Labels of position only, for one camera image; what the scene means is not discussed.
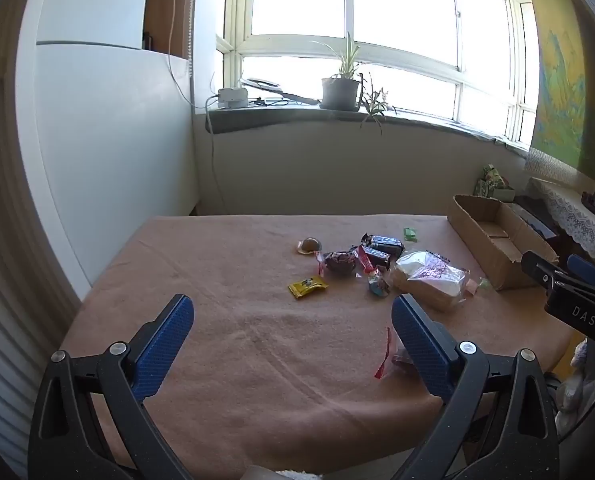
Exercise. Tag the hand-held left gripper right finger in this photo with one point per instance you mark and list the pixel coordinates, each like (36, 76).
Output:
(420, 345)

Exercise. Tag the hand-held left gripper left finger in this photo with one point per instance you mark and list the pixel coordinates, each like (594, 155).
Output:
(166, 342)

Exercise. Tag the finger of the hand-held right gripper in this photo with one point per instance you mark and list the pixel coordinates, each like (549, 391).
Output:
(540, 267)
(585, 270)

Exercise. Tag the cardboard box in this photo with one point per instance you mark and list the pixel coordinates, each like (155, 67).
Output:
(510, 255)

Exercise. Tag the bagged sliced bread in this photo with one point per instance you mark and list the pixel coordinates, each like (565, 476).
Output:
(427, 280)

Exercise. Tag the pink candy packet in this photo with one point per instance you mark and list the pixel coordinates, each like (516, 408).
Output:
(473, 287)

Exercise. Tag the small colourful candy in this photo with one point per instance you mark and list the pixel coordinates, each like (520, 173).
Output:
(378, 284)

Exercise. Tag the small green candy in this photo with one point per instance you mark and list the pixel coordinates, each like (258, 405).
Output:
(410, 234)

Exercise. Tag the red dark candy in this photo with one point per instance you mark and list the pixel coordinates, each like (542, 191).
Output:
(341, 261)

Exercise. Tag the yellow candy packet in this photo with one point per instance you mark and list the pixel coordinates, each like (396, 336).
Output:
(307, 288)

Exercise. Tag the red striped clear candy wrapper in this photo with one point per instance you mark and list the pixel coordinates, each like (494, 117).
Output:
(392, 357)

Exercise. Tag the lace-covered side table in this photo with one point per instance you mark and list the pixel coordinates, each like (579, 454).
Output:
(577, 210)

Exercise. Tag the white fuzzy cloth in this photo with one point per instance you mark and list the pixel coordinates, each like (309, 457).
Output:
(575, 385)

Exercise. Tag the dark teapot ornament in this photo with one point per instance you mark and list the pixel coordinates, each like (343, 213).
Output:
(594, 201)

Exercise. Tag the green tissue box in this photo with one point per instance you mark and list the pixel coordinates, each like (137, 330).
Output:
(495, 185)

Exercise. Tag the brown ball candy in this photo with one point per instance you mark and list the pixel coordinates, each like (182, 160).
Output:
(309, 245)

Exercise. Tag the white ribbed radiator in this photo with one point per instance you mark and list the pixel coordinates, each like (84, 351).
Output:
(12, 350)

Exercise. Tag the small hanging plant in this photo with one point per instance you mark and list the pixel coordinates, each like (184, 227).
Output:
(375, 102)

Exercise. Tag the white power adapter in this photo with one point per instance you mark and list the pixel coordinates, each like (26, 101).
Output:
(232, 98)

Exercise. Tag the potted spider plant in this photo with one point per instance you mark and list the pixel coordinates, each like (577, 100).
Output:
(340, 92)

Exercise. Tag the window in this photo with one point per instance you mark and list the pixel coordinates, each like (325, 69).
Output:
(377, 20)

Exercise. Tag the landscape wall poster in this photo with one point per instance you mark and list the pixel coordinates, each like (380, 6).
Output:
(567, 85)

